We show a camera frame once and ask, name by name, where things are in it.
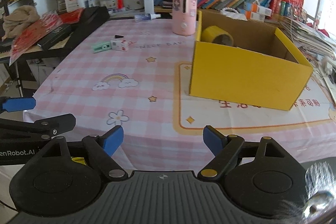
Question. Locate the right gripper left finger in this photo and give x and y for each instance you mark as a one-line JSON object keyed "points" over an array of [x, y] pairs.
{"points": [[100, 150]]}

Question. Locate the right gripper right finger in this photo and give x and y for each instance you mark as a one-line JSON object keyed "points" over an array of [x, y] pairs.
{"points": [[225, 150]]}

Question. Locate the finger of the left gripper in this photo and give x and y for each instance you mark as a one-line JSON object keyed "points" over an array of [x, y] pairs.
{"points": [[49, 126], [17, 104]]}

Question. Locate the mint green stapler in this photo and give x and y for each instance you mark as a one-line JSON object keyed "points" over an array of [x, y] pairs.
{"points": [[101, 47]]}

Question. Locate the white staples box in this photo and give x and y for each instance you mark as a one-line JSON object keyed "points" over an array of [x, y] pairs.
{"points": [[119, 45]]}

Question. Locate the red patterned plastic bag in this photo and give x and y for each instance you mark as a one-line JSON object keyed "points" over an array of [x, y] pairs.
{"points": [[47, 23]]}

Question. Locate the pink checkered tablecloth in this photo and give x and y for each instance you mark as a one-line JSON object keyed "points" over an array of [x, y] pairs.
{"points": [[146, 91]]}

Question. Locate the long black box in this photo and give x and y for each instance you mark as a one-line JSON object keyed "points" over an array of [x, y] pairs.
{"points": [[57, 35]]}

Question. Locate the beige folded towel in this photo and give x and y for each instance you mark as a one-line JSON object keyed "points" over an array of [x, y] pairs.
{"points": [[15, 23]]}

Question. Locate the yellow cardboard box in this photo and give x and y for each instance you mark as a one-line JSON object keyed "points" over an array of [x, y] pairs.
{"points": [[264, 68]]}

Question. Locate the red flat packet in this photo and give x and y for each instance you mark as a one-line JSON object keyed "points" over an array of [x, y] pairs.
{"points": [[71, 17]]}

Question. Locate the small black wedge piece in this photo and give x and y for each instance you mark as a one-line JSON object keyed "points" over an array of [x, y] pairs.
{"points": [[118, 36]]}

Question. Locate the yellow tape roll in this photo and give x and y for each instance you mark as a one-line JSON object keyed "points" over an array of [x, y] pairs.
{"points": [[216, 35]]}

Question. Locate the black Yamaha keyboard piano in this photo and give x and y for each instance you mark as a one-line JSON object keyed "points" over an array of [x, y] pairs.
{"points": [[91, 19]]}

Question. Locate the white drinking straws box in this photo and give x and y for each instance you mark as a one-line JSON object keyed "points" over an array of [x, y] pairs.
{"points": [[71, 5]]}

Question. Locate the small spray bottle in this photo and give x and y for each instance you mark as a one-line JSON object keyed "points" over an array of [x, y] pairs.
{"points": [[146, 17]]}

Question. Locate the stack of newspapers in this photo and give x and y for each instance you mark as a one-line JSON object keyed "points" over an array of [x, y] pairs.
{"points": [[307, 39]]}

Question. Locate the white quilted handbag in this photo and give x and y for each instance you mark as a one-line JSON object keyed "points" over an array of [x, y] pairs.
{"points": [[233, 14]]}

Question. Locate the pink cartoon humidifier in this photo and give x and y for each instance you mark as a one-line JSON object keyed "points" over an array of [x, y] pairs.
{"points": [[184, 16]]}

